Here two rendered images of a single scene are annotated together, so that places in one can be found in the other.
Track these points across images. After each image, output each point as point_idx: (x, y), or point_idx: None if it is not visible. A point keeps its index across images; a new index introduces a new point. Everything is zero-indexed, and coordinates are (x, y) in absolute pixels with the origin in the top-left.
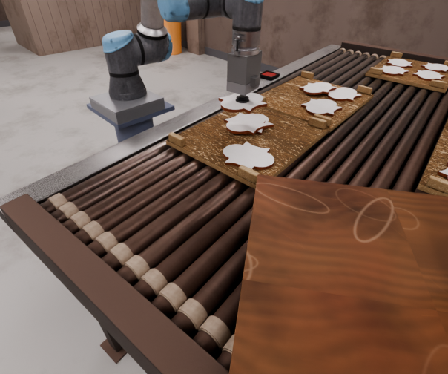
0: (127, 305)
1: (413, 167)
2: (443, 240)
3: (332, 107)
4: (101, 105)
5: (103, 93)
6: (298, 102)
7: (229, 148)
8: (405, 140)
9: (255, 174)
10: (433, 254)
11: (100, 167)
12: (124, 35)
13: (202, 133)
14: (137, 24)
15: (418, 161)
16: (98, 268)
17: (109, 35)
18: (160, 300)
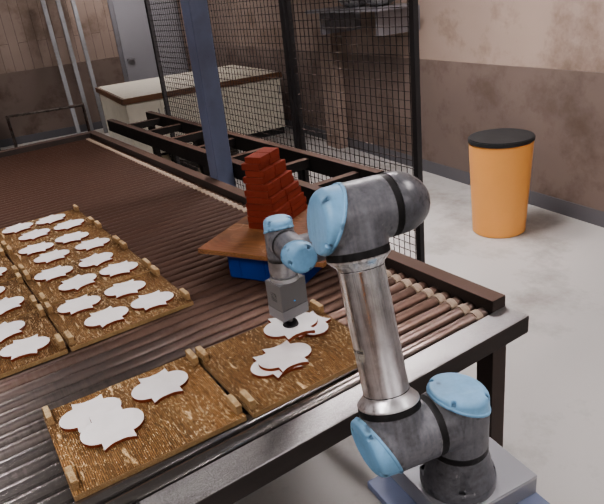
0: (403, 259)
1: (168, 319)
2: (260, 240)
3: (151, 379)
4: (495, 441)
5: (512, 485)
6: (177, 402)
7: (320, 329)
8: (129, 344)
9: (313, 299)
10: None
11: (450, 336)
12: (438, 374)
13: (339, 356)
14: (418, 397)
15: (154, 324)
16: (421, 268)
17: (471, 384)
18: (390, 270)
